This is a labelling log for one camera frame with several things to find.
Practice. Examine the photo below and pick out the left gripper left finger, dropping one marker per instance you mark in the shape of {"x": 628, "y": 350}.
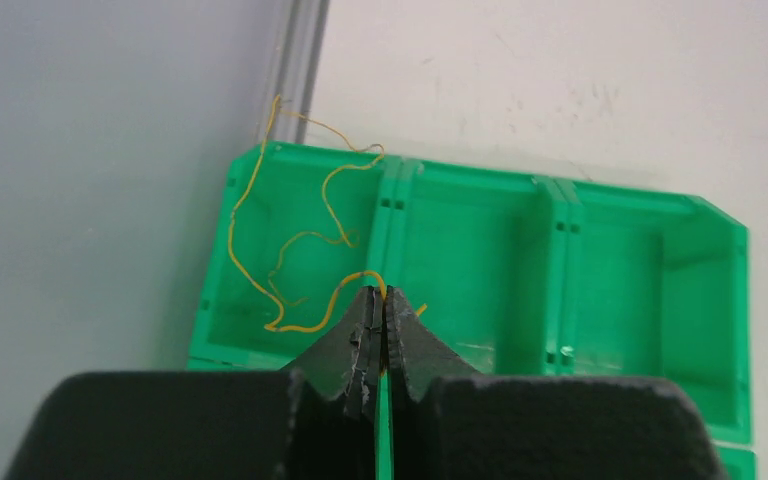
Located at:
{"x": 335, "y": 391}

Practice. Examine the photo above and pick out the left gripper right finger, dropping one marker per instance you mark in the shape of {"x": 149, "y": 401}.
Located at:
{"x": 416, "y": 358}

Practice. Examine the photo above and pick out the green plastic compartment bin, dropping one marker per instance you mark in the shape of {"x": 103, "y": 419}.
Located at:
{"x": 517, "y": 273}

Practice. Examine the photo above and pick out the aluminium frame rail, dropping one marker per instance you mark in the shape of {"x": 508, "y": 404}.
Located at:
{"x": 294, "y": 45}

